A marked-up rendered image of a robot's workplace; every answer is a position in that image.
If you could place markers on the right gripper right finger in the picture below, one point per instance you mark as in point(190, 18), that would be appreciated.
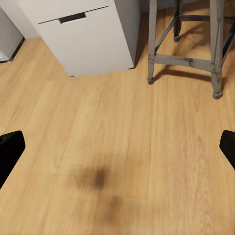
point(227, 146)

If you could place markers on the bookcase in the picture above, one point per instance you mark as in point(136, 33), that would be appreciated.
point(10, 37)

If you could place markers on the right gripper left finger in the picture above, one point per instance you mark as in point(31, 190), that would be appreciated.
point(12, 146)

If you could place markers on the desk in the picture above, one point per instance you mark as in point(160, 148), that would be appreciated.
point(88, 37)

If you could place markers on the taboret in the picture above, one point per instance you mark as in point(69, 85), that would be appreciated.
point(219, 50)

